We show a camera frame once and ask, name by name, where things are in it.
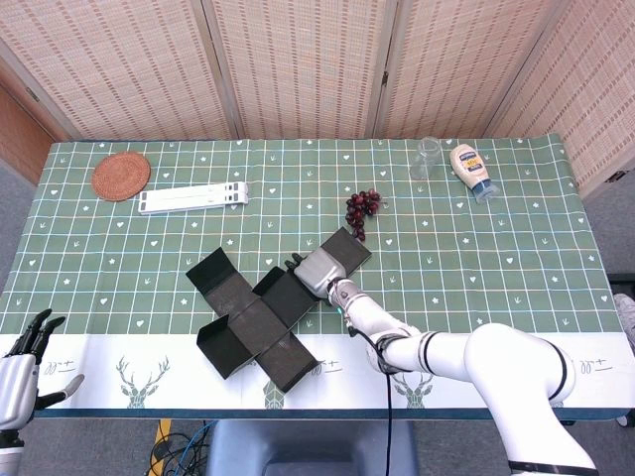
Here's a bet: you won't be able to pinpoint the black cardboard box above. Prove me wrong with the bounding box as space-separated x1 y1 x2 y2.
186 226 373 393

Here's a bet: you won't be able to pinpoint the mayonnaise squeeze bottle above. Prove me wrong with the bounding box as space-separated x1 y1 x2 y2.
448 142 500 204

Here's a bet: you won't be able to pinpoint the brown wooden door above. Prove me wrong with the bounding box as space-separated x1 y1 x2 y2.
0 83 70 184

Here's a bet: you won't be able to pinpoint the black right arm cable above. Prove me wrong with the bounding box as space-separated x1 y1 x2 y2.
346 324 396 476

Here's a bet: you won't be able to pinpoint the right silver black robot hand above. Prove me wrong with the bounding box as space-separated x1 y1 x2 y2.
283 247 348 301

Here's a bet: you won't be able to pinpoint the clear empty jar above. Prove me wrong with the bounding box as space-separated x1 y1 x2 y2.
408 137 443 180

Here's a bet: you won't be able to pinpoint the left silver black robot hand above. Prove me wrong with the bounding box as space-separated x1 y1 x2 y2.
0 308 85 431

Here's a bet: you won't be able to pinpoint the tangled floor cables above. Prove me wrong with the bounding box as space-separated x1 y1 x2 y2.
151 419 219 476

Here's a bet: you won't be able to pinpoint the dark red grape bunch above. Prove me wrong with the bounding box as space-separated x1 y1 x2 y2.
344 188 383 244

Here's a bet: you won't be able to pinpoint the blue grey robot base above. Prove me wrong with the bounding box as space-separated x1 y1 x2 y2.
205 419 421 476

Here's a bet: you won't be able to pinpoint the grey fabric object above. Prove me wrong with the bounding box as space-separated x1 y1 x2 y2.
613 292 635 356

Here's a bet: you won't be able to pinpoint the round woven brown coaster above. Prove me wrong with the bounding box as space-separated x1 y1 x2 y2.
90 152 152 202

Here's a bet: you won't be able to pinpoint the green checked deer tablecloth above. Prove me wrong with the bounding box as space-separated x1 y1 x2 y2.
0 133 629 412

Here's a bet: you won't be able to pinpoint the white folding stand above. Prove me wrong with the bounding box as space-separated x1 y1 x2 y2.
138 181 249 216

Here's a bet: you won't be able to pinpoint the woven folding screen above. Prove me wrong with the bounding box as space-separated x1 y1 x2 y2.
0 0 635 199

